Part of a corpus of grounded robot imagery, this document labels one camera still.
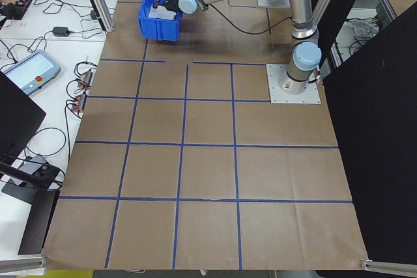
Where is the black flat board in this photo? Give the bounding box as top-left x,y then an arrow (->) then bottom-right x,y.
18,189 -> 60,256

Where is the black frame cover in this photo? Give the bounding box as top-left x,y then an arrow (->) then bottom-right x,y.
312,0 -> 417,278

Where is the black orange cable adapter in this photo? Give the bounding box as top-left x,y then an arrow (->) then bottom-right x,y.
66,94 -> 88,117
76,68 -> 95,89

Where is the blue grey teach pendant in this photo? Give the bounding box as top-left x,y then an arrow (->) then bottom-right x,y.
0,49 -> 63,97

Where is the blue bin with battery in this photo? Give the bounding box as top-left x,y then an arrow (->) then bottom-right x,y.
136,0 -> 183,43

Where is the crumpled white plastic wrap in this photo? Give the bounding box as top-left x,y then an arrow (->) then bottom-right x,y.
345,18 -> 381,42

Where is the black monitor stand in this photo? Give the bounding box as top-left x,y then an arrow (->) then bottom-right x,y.
0,152 -> 66,194

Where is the black monitor panel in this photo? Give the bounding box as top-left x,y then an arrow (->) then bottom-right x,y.
0,71 -> 47,161

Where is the black device with red parts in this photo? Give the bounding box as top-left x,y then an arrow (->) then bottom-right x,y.
2,0 -> 33,21

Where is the black power adapter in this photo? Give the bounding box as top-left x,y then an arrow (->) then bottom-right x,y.
51,25 -> 71,38

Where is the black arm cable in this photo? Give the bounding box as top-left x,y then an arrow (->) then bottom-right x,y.
207,1 -> 296,35

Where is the aluminium table edge bar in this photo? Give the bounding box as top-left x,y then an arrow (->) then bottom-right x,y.
359,257 -> 417,272
0,251 -> 49,275

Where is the white side desk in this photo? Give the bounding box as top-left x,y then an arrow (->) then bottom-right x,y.
0,0 -> 130,259

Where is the white foam pad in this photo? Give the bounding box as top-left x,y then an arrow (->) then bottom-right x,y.
148,6 -> 179,21

